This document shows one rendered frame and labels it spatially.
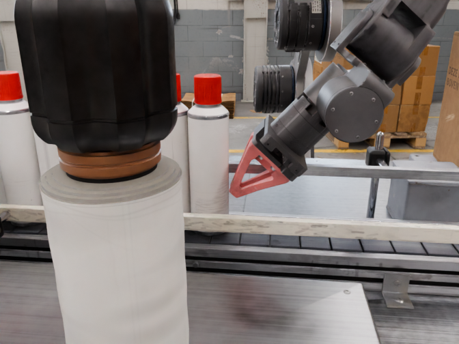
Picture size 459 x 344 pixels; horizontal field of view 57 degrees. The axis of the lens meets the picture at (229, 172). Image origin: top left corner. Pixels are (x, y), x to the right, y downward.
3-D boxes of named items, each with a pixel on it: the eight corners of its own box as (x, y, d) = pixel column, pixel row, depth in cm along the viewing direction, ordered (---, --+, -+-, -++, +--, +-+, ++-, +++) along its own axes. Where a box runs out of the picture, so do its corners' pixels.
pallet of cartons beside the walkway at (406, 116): (427, 148, 387) (444, 46, 356) (336, 149, 384) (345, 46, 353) (378, 118, 500) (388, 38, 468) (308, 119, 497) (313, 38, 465)
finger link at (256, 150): (210, 183, 53) (263, 130, 50) (218, 164, 60) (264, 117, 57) (250, 218, 54) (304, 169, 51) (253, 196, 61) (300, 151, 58)
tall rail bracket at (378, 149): (365, 252, 62) (379, 143, 56) (356, 228, 68) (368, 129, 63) (388, 254, 61) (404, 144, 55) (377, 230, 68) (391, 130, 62)
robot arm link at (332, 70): (366, 83, 53) (335, 52, 52) (382, 96, 47) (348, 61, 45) (325, 123, 55) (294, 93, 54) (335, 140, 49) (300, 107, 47)
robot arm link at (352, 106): (415, 54, 50) (364, 6, 48) (460, 72, 40) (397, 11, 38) (343, 130, 54) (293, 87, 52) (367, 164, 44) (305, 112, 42)
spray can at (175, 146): (149, 230, 58) (138, 76, 50) (162, 213, 62) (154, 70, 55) (186, 233, 57) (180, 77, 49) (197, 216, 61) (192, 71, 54)
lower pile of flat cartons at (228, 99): (179, 119, 496) (177, 100, 489) (185, 108, 547) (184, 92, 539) (234, 119, 494) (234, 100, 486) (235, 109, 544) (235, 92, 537)
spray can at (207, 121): (186, 235, 56) (180, 77, 49) (195, 217, 61) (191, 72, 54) (225, 237, 56) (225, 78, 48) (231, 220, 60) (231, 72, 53)
